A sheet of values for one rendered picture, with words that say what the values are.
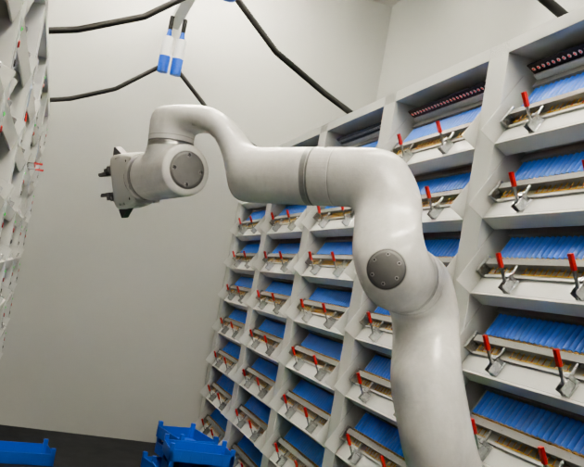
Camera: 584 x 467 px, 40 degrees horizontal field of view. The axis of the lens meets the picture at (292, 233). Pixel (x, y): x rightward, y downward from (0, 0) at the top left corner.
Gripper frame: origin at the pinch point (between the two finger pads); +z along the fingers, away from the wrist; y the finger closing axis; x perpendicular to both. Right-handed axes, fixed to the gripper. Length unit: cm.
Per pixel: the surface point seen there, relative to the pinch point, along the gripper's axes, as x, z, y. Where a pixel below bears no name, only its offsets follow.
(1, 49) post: 9.9, 26.4, 31.0
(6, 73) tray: 9.7, 25.8, 25.9
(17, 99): -13, 93, 31
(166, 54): -145, 251, 80
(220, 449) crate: -120, 189, -122
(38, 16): -21, 91, 55
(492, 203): -96, -10, -12
